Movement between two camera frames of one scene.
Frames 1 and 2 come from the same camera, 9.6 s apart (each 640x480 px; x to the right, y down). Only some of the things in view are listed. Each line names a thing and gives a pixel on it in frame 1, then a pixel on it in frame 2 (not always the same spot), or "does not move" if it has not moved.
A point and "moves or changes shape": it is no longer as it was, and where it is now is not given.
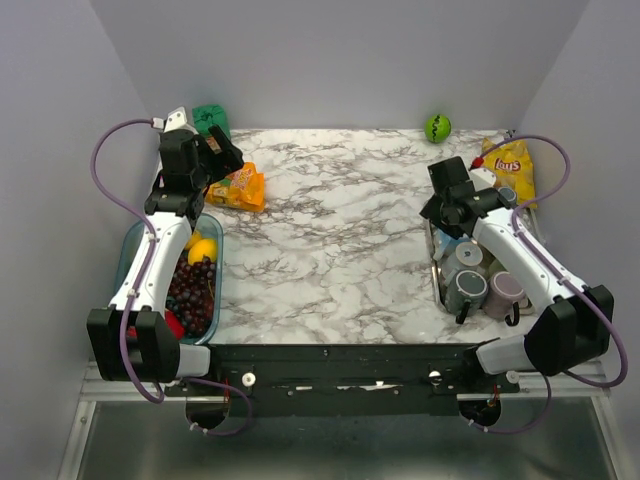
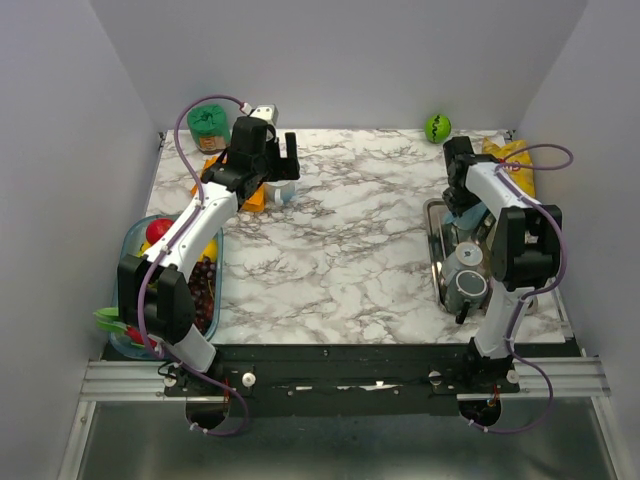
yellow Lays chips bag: (511, 162) does not move
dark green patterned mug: (465, 294) does not move
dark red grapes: (191, 295) does not move
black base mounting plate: (345, 379) does not move
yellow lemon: (205, 247) does not move
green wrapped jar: (207, 116) does not move
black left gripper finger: (225, 145) → (289, 167)
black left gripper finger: (218, 166) → (276, 169)
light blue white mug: (443, 243) moves or changes shape
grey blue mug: (468, 256) → (279, 192)
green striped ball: (437, 128) does not move
